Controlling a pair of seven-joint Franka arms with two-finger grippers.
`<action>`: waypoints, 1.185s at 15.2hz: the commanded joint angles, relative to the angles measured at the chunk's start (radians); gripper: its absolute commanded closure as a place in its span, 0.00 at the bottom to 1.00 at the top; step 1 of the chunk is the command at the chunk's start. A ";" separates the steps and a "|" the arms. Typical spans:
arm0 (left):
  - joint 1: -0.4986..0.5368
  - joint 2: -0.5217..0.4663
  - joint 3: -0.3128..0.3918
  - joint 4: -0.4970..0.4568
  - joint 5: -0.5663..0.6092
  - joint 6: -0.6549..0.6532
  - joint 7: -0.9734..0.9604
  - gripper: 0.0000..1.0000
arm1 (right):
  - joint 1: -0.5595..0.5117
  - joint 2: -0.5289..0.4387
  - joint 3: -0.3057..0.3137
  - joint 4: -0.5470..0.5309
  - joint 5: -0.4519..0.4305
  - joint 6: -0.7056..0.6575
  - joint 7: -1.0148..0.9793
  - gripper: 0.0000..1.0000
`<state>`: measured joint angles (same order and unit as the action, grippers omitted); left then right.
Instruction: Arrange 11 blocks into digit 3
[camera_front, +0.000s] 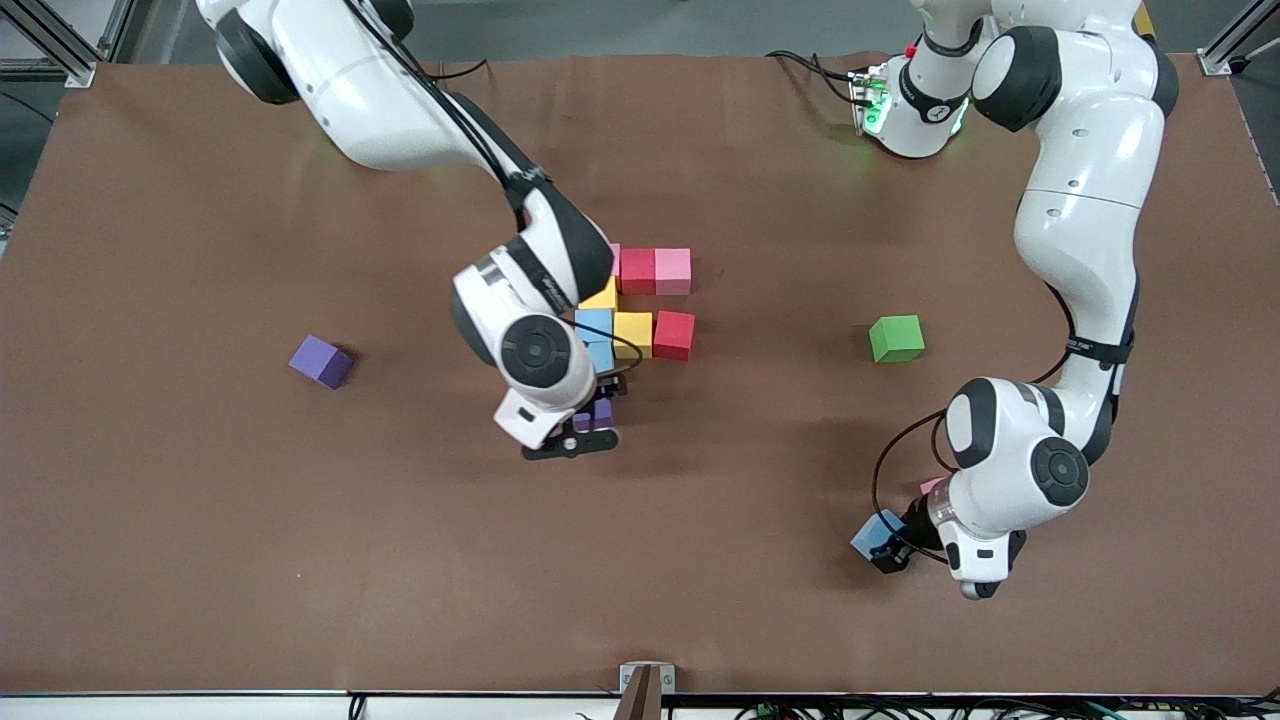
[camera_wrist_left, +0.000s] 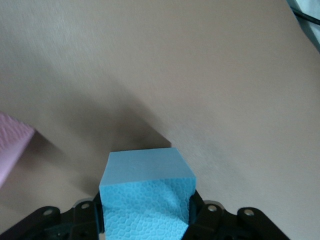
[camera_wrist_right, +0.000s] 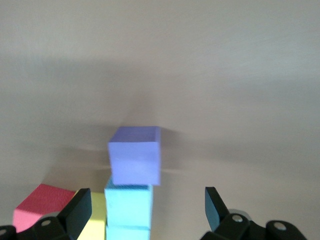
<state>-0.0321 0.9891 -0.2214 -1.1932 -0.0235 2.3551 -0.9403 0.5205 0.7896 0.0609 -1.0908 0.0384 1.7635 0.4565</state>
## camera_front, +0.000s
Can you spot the blue foam block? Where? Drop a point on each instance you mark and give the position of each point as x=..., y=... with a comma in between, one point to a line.
x=870, y=535
x=595, y=322
x=601, y=356

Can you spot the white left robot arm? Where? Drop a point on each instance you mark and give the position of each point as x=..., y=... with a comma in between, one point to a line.
x=1080, y=200

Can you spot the green foam block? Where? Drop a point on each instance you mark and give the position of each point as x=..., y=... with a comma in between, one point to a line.
x=896, y=339

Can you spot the dark red foam block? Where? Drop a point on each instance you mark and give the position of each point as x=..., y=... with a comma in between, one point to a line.
x=638, y=272

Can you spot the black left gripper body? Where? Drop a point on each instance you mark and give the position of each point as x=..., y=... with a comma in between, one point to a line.
x=915, y=522

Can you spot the pink foam block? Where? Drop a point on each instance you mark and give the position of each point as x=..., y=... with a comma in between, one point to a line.
x=932, y=486
x=616, y=264
x=673, y=272

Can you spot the bright red foam block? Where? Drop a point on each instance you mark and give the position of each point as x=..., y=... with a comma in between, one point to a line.
x=674, y=335

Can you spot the aluminium frame profile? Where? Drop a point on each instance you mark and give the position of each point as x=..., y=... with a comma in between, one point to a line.
x=1235, y=40
x=118, y=25
x=80, y=75

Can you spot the yellow foam block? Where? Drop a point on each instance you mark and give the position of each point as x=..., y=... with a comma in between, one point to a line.
x=603, y=297
x=632, y=335

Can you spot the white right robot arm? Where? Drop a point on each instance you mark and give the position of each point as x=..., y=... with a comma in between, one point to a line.
x=350, y=80

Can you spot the purple foam block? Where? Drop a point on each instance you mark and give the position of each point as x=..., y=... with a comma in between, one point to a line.
x=320, y=362
x=601, y=412

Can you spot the brown table mat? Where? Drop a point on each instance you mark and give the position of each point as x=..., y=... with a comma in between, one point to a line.
x=640, y=600

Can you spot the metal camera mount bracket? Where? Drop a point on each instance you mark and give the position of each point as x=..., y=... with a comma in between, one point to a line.
x=630, y=678

